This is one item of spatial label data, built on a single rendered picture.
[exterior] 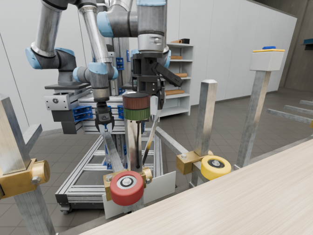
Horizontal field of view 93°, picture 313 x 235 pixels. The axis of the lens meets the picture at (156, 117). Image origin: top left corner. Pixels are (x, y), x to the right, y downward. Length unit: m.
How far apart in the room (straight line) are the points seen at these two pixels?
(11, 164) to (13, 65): 2.70
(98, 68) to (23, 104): 2.51
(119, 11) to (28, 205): 0.58
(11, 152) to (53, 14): 0.71
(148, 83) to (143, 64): 0.05
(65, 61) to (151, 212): 1.03
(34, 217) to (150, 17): 0.55
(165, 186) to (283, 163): 0.38
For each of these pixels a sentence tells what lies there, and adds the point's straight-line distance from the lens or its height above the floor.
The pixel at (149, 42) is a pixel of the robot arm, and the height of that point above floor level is 1.23.
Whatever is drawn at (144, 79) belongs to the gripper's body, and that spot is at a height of 1.13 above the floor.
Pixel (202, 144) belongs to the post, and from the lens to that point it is 0.54.
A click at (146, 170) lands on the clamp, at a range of 0.48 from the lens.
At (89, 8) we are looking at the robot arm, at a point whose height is 1.43.
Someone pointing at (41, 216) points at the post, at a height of 0.84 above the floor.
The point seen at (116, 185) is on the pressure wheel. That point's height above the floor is 0.91.
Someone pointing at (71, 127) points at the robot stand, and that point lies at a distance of 1.15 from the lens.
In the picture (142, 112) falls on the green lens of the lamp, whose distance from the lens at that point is 0.31.
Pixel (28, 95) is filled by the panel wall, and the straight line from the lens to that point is 3.09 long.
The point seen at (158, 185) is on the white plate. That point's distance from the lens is 0.59.
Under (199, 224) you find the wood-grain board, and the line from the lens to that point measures 0.34.
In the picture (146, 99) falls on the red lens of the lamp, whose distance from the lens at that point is 0.31.
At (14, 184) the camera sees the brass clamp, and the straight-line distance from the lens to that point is 0.43.
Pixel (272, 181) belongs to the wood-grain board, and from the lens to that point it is 0.50.
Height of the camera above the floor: 1.17
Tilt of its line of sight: 20 degrees down
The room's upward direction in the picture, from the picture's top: straight up
